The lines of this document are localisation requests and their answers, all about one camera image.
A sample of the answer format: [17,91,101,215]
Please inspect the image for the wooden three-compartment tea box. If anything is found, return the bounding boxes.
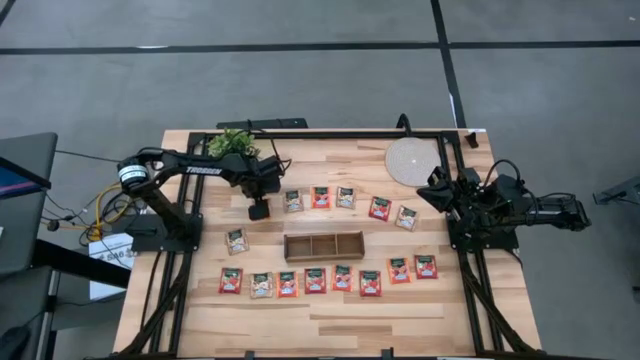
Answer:
[283,230,367,264]

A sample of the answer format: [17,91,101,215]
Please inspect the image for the yellow cable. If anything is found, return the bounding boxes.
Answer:
[88,182,132,242]

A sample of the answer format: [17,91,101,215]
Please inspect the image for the green potted artificial plant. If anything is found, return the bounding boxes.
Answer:
[206,128,262,161]

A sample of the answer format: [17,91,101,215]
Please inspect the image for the beige tea bag packet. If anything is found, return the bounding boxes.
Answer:
[249,272,275,300]
[395,205,420,232]
[335,186,358,210]
[283,189,305,214]
[224,228,250,256]

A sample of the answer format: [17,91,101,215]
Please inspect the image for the dark side table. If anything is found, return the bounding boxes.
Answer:
[0,238,132,360]

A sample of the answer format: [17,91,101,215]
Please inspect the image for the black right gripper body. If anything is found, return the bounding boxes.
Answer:
[428,167,464,216]

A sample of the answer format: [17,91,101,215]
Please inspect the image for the black power strip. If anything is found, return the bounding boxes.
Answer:
[215,117,309,131]

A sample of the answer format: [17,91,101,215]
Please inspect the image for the black cable tangle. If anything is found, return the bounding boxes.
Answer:
[41,147,154,247]

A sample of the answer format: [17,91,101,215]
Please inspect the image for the grey metal stand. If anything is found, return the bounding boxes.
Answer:
[592,173,640,206]

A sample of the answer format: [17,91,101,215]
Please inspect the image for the white paper sheet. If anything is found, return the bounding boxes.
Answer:
[88,232,137,301]

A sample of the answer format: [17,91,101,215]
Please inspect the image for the black computer mouse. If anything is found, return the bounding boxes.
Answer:
[0,324,32,360]

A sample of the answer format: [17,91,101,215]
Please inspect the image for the dark grey desk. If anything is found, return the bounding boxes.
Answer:
[0,132,59,276]

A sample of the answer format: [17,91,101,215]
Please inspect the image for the black computer monitor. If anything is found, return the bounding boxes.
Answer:
[0,156,53,200]

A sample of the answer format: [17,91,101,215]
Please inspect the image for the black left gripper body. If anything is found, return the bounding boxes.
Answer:
[233,160,264,202]

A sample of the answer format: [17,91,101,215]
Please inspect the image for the round woven beige trivet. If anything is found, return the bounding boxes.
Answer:
[384,136,443,188]

